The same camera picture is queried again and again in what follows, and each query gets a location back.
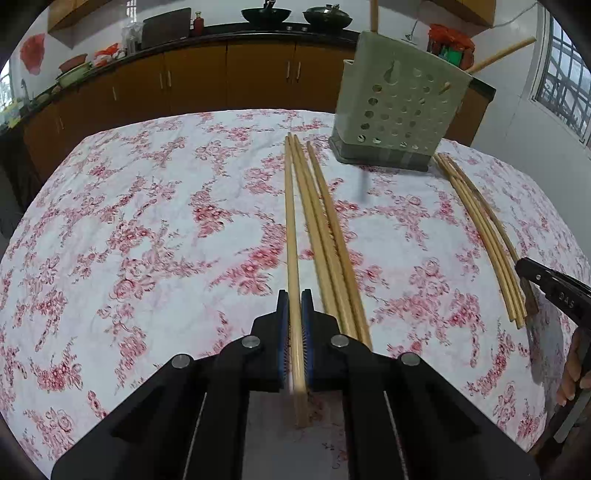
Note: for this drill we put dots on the dark brown cutting board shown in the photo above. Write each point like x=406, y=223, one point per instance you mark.
x=166, y=27

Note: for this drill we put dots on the red bottle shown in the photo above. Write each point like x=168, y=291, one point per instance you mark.
x=199, y=24

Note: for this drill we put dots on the red wall sticker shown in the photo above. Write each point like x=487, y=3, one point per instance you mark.
x=33, y=54

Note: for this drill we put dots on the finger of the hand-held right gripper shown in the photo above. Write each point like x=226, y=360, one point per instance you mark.
x=554, y=288

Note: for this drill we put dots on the black wok with lid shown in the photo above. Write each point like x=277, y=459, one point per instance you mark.
x=328, y=16

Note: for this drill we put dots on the wooden kitchen base cabinets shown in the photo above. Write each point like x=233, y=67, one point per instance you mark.
x=207, y=78

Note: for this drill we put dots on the black kitchen countertop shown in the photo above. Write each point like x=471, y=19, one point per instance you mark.
x=152, y=48

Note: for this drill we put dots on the bright side window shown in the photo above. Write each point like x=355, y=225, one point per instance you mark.
x=4, y=87

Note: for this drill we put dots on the green perforated chopstick holder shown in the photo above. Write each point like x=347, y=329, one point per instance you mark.
x=406, y=106

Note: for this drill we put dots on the green basin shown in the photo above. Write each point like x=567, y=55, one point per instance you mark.
x=74, y=77

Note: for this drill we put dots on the clear plastic bag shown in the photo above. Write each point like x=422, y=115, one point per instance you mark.
x=131, y=37

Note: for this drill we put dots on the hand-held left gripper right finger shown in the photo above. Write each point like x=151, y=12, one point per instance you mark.
x=308, y=341

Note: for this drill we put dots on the yellow container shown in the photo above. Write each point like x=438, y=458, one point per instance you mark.
x=13, y=115

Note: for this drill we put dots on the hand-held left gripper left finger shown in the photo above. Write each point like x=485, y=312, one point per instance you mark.
x=282, y=341

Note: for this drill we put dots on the red and white plastic bag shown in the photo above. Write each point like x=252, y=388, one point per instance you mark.
x=110, y=51

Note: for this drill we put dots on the metal faucet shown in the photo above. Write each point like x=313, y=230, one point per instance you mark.
x=25, y=92

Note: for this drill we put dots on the person's right hand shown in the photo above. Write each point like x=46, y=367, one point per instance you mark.
x=570, y=369

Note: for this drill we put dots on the barred window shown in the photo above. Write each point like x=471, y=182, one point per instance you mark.
x=563, y=78

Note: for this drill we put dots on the red bowl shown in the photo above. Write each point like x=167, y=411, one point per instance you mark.
x=73, y=62

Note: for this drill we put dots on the red bag with bottles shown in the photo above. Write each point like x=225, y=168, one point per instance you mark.
x=450, y=44

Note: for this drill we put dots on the bundle of chopsticks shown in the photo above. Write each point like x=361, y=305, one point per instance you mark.
x=511, y=295

